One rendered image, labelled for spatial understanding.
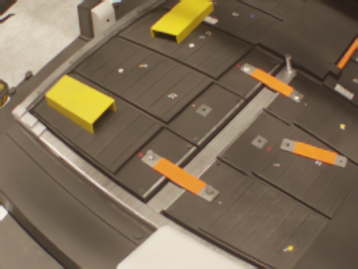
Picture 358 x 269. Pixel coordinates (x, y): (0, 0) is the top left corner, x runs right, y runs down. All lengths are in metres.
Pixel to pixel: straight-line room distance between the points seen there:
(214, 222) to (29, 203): 0.33
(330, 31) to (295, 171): 0.46
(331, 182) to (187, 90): 0.36
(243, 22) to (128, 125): 0.39
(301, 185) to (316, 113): 0.18
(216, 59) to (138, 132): 0.24
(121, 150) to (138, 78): 0.18
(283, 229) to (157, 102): 0.38
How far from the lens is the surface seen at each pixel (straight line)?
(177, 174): 1.17
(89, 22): 1.64
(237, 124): 1.26
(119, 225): 0.99
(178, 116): 1.27
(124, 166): 1.20
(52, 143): 1.28
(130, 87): 1.32
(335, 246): 1.06
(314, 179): 1.15
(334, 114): 1.27
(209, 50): 1.39
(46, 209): 1.04
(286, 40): 1.42
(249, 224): 1.09
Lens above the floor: 1.91
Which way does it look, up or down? 49 degrees down
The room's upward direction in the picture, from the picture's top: 7 degrees counter-clockwise
